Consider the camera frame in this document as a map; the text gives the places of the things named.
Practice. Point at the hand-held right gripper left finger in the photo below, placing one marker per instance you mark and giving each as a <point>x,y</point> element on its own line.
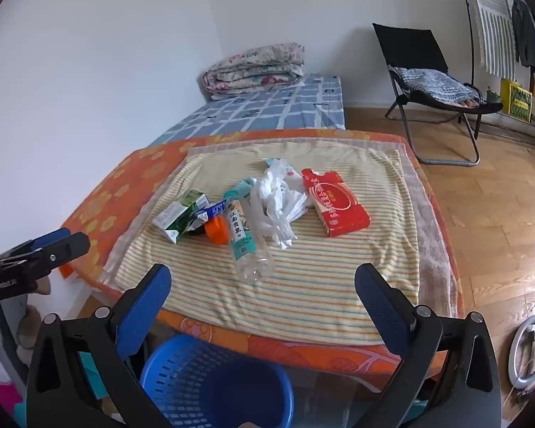
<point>142,316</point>

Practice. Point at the magenta cloth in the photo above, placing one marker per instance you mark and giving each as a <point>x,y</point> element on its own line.
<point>0,403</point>

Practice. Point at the orange plastic cup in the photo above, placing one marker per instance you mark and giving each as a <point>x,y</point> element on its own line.
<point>216,230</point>

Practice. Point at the red cardboard carton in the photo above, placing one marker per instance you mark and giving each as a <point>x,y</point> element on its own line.
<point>339,203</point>

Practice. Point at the folded floral quilt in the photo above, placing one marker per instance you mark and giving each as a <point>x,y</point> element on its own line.
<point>254,71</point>

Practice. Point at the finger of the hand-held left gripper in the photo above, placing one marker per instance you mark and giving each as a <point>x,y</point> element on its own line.
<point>49,237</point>
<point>67,247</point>

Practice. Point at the blue and white wrapper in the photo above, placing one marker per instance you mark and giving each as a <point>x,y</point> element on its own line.
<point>207,213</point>

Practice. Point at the blue plaid bed sheet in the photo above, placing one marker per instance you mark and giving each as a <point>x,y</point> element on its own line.
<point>267,107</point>

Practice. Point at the clear plastic bottle teal label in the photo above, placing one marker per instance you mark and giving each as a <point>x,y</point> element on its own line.
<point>243,232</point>

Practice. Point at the teal cloth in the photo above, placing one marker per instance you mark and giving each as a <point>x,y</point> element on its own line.
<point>91,376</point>

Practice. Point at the white plastic bag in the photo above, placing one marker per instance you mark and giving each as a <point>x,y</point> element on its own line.
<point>276,205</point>

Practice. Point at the white striped hanging cloth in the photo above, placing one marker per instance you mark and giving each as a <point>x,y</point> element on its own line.
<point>492,22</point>

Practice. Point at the black coat rack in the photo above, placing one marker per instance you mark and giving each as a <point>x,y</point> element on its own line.
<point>472,31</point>

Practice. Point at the green and white carton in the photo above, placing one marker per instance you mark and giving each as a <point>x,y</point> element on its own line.
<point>178,218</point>

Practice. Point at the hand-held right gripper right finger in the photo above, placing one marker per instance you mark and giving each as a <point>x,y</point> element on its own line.
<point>383,312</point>

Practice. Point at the yellow striped towel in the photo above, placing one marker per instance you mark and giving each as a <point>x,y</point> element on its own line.
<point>321,276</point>

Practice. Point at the blue checked cushion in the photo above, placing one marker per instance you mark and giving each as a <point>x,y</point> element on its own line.
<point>437,84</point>

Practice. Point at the black folding chair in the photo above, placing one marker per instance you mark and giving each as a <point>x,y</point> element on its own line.
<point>410,47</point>

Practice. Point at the dark hanging jacket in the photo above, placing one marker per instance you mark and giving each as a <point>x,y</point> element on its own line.
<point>528,35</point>

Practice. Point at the blue plastic basket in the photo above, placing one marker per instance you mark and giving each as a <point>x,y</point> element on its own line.
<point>214,388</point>

